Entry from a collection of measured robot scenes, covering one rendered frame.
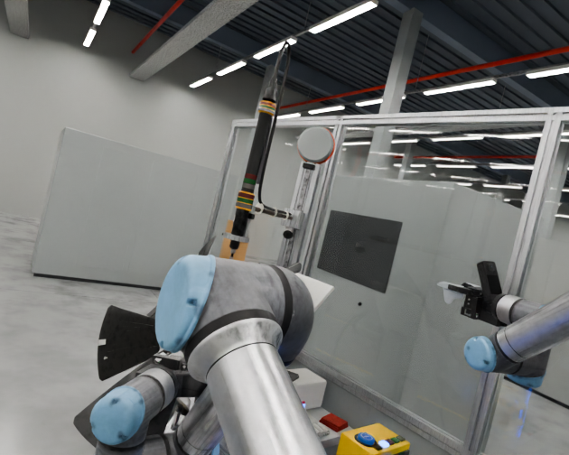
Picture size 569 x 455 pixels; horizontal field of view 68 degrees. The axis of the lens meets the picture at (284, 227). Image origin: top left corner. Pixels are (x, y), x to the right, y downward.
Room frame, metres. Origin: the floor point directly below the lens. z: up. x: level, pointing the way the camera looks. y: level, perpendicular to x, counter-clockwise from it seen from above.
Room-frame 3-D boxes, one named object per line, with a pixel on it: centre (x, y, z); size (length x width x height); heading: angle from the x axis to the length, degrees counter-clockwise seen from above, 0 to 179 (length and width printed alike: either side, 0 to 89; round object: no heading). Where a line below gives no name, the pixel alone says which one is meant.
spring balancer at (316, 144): (1.80, -0.05, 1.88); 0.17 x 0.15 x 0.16; 42
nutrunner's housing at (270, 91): (1.10, 0.12, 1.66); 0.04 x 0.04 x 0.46
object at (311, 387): (1.63, -0.19, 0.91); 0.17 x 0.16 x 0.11; 132
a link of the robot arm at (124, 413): (0.69, 0.18, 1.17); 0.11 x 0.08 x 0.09; 169
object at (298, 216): (1.71, -0.03, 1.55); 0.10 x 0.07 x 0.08; 167
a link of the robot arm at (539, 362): (0.99, -0.63, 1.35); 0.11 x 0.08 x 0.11; 113
